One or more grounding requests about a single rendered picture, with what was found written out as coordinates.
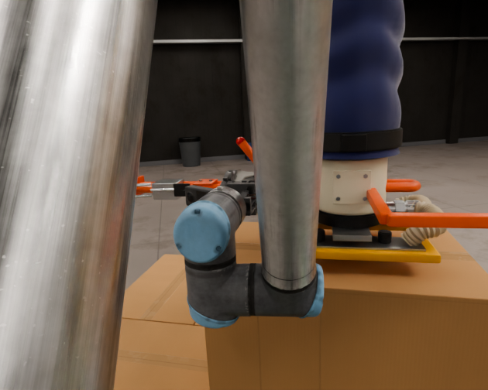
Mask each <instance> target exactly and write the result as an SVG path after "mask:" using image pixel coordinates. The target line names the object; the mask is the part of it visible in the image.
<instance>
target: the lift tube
mask: <svg viewBox="0 0 488 390"><path fill-rule="evenodd" d="M404 30H405V12H404V1H403V0H333V3H332V26H331V38H330V50H329V62H328V85H327V97H326V109H325V132H327V133H332V132H371V131H383V130H390V129H396V128H399V127H400V120H401V106H400V99H399V96H398V93H397V89H398V87H399V84H400V81H401V79H402V76H403V69H404V61H403V57H402V53H401V51H400V43H401V41H402V39H403V36H404ZM398 154H400V150H399V148H395V149H388V150H382V151H373V152H323V156H322V158H323V159H377V158H384V157H389V156H395V155H398Z"/></svg>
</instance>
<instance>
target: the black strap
mask: <svg viewBox="0 0 488 390"><path fill-rule="evenodd" d="M402 138H403V129H402V128H401V127H399V128H396V129H390V130H383V131H371V132H332V133H327V132H324V144H323V152H373V151H382V150H388V149H395V148H399V147H400V146H401V145H402Z"/></svg>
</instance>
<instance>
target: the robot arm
mask: <svg viewBox="0 0 488 390"><path fill-rule="evenodd" d="M157 2H158V0H0V390H114V384H115V372H116V365H117V357H118V350H119V338H120V330H121V323H122V310H123V303H124V296H125V283H126V276H127V268H128V262H129V249H130V241H131V234H132V222H133V214H134V207H135V200H136V188H137V180H138V173H139V160H140V153H141V146H142V139H143V126H144V118H145V111H146V99H147V91H148V84H149V72H150V64H151V57H152V50H153V37H154V30H155V23H156V10H157ZM332 3H333V0H239V7H240V17H241V26H242V43H243V52H244V61H245V71H246V88H247V97H248V106H249V123H250V132H251V142H252V151H253V168H254V173H253V172H246V171H241V170H240V169H233V170H228V171H226V173H225V175H224V177H223V181H222V182H221V184H220V186H217V188H214V189H213V188H208V187H203V186H195V185H190V186H186V187H185V197H186V205H187V207H186V208H185V209H184V210H183V212H182V213H181V214H180V216H179V217H178V219H177V220H176V223H175V225H174V242H175V245H176V246H177V249H178V251H179V252H180V253H181V254H182V255H183V256H184V264H185V273H186V282H187V303H188V305H189V311H190V315H191V317H192V319H193V320H194V321H195V322H196V323H198V324H199V325H201V326H203V327H207V328H214V329H218V328H221V327H228V326H231V325H232V324H234V323H235V322H236V321H237V319H238V318H239V317H240V316H288V317H299V318H301V319H303V318H306V317H315V316H318V315H319V314H320V312H321V310H322V307H323V299H324V275H323V270H322V267H321V266H320V265H319V264H317V263H316V249H317V237H318V215H319V203H320V191H321V168H322V156H323V144H324V132H325V109H326V97H327V85H328V62H329V50H330V38H331V26H332ZM251 176H254V177H255V179H254V180H244V179H245V178H248V177H251ZM253 211H254V212H253ZM257 213H258V222H259V239H260V248H261V257H262V262H261V263H244V264H236V250H235V232H236V231H237V229H238V228H239V226H240V225H241V223H242V222H243V220H244V219H245V217H246V216H251V215H257Z"/></svg>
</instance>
